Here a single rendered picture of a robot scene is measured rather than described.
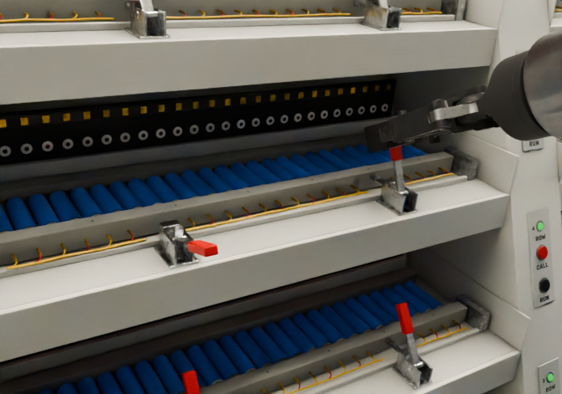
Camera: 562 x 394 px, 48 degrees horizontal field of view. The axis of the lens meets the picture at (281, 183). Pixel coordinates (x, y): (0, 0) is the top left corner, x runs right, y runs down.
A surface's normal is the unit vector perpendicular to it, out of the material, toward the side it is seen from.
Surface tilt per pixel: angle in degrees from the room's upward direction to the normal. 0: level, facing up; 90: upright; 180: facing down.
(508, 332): 90
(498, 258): 90
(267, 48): 111
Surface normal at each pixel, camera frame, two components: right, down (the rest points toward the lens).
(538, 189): 0.51, 0.04
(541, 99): -0.77, 0.40
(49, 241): 0.54, 0.38
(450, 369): 0.08, -0.91
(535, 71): -0.87, -0.11
